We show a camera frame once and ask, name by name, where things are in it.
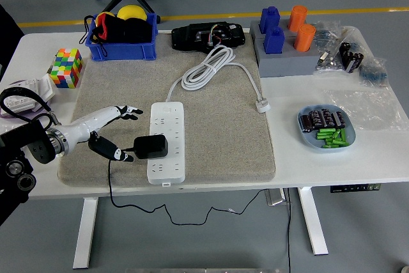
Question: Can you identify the black hanging cable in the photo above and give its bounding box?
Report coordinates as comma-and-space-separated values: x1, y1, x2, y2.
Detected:
286, 188, 293, 273

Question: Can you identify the white table leg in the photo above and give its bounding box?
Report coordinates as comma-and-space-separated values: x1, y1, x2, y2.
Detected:
72, 198, 98, 270
297, 186, 329, 256

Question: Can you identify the blue block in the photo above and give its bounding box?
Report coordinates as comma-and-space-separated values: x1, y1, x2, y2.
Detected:
259, 6, 281, 35
263, 26, 285, 55

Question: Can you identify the white power strip plug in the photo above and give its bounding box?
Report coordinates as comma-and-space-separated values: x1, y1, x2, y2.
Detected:
254, 98, 272, 114

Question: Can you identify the thin black adapter cord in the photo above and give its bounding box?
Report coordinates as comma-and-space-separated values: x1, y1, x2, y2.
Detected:
107, 157, 268, 226

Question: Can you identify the white power strip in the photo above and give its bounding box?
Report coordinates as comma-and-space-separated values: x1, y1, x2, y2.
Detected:
146, 101, 187, 187

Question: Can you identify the metal box under table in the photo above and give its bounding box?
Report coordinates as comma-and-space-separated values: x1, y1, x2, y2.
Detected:
265, 189, 292, 206

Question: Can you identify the clear bag of black capacitors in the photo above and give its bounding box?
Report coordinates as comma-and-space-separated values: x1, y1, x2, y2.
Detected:
337, 26, 369, 75

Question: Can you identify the blue plastic bin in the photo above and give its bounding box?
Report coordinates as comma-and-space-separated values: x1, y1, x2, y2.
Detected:
86, 13, 160, 62

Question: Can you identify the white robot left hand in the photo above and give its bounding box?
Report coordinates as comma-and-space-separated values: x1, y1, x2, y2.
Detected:
62, 105, 144, 162

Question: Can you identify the black plug adapter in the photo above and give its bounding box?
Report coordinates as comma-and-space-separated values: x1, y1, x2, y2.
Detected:
124, 134, 169, 160

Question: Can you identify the grey block holder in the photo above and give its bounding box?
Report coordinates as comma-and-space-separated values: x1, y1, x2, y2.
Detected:
249, 19, 320, 78

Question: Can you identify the orange cylinder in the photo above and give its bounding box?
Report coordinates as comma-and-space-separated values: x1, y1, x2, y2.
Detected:
286, 4, 308, 33
293, 23, 316, 52

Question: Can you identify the large yellow ball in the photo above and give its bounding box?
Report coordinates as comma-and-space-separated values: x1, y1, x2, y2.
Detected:
116, 4, 148, 21

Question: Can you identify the empty clear plastic bag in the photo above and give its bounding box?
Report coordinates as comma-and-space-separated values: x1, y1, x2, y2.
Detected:
322, 87, 409, 132

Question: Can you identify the small yellow ball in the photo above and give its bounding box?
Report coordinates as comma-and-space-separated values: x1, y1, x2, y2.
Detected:
95, 12, 116, 25

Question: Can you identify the white power strip cord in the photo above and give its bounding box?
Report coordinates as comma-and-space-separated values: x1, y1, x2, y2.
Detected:
166, 45, 266, 105

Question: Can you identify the light blue dish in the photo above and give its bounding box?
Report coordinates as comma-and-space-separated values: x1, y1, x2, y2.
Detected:
297, 103, 357, 154

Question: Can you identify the black table control panel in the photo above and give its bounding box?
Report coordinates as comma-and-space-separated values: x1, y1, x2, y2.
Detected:
330, 183, 382, 194

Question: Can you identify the black electronic device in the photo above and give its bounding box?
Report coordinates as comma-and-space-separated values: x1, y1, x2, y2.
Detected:
171, 21, 246, 52

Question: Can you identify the purple plate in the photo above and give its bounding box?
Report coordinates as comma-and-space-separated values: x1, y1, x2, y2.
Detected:
0, 80, 52, 123

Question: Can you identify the black capacitor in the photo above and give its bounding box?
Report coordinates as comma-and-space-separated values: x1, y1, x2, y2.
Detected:
300, 114, 316, 133
308, 109, 324, 127
330, 111, 346, 129
319, 109, 334, 126

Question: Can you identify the grey-brown mat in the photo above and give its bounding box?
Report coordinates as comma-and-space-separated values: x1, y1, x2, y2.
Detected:
57, 31, 277, 187

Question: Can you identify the clear bag of blue parts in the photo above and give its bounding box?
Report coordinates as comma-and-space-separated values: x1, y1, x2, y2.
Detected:
357, 57, 390, 88

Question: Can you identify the colourful puzzle cube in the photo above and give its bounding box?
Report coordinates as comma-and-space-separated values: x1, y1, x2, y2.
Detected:
47, 48, 84, 90

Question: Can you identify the black pouch with red lining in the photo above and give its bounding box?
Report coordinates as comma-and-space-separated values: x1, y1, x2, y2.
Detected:
83, 15, 153, 57

